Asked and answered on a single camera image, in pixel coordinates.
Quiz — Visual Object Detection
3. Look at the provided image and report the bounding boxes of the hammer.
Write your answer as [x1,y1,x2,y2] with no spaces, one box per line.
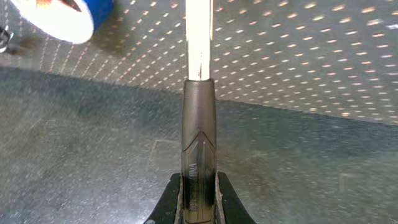
[180,0,218,224]

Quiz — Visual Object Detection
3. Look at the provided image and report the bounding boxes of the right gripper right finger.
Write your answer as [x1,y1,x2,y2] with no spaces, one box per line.
[213,171,257,224]

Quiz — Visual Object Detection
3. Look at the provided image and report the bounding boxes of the roll of blue tape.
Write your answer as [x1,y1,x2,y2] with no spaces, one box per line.
[9,0,115,45]

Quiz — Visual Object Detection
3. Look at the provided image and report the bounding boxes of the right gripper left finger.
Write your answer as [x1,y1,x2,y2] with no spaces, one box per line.
[143,172,185,224]

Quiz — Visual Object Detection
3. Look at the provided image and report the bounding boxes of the black pegboard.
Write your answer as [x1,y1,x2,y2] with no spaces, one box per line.
[0,0,398,126]

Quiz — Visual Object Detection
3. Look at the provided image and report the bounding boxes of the black and white pliers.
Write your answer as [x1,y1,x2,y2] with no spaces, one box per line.
[0,25,15,54]

